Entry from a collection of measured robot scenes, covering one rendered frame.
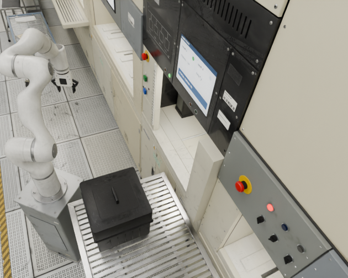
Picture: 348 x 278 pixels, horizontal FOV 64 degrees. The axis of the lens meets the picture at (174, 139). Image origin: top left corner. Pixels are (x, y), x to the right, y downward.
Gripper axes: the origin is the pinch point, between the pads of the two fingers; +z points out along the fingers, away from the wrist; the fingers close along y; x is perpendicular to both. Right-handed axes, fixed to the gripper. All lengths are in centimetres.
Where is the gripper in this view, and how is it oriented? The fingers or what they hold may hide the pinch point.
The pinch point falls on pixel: (67, 90)
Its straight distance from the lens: 200.2
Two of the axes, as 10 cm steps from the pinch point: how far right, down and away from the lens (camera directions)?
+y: 10.0, 0.6, 0.8
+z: -1.0, 6.6, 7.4
